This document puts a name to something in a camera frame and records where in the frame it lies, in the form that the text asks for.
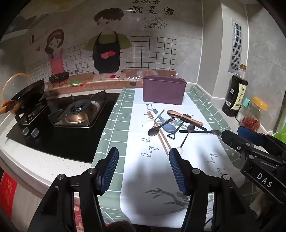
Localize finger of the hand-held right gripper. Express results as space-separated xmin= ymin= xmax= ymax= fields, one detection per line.
xmin=238 ymin=126 xmax=277 ymax=152
xmin=221 ymin=130 xmax=255 ymax=159

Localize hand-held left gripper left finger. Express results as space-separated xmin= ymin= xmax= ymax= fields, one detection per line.
xmin=28 ymin=147 xmax=120 ymax=232

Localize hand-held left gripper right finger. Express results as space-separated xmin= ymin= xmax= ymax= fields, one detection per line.
xmin=169 ymin=147 xmax=261 ymax=232

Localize wooden chopstick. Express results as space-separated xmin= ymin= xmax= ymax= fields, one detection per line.
xmin=149 ymin=111 xmax=169 ymax=155
xmin=147 ymin=112 xmax=168 ymax=155

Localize dark shovel-shaped spoon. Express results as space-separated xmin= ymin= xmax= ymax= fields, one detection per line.
xmin=166 ymin=120 xmax=190 ymax=140

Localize blue spoon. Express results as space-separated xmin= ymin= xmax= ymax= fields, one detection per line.
xmin=152 ymin=108 xmax=177 ymax=133

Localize dark metal smiley-handle spoon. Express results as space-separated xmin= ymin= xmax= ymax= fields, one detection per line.
xmin=147 ymin=117 xmax=175 ymax=137

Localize long white plastic spoon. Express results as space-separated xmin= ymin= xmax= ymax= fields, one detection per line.
xmin=143 ymin=107 xmax=165 ymax=130

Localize wooden spoon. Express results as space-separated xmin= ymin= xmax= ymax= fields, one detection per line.
xmin=167 ymin=110 xmax=204 ymax=126

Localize purple plastic utensil container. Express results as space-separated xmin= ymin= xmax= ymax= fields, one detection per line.
xmin=142 ymin=75 xmax=187 ymax=105

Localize chili jar with yellow lid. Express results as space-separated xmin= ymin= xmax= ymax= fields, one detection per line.
xmin=240 ymin=96 xmax=268 ymax=132

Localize small bottle with teal cap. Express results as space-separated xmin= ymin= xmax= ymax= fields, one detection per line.
xmin=236 ymin=97 xmax=251 ymax=123

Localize green plastic bag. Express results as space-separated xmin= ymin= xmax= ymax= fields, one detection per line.
xmin=273 ymin=130 xmax=286 ymax=145

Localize dark soy sauce bottle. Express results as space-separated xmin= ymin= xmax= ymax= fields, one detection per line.
xmin=222 ymin=64 xmax=249 ymax=117

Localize green checkered mat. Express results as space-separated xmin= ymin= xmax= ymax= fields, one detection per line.
xmin=90 ymin=85 xmax=246 ymax=230

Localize black gas stove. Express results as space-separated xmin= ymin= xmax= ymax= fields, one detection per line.
xmin=6 ymin=90 xmax=120 ymax=163

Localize white vent grille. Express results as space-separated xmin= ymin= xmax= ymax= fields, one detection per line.
xmin=228 ymin=18 xmax=243 ymax=74

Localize red paper decoration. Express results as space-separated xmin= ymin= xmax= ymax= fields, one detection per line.
xmin=0 ymin=172 xmax=18 ymax=216

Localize black wok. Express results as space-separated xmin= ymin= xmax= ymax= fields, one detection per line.
xmin=0 ymin=80 xmax=45 ymax=114

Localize glass pot lid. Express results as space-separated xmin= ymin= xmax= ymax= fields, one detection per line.
xmin=2 ymin=72 xmax=31 ymax=102

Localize cartoon kitchen wall poster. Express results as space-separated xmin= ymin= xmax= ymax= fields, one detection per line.
xmin=24 ymin=0 xmax=203 ymax=91

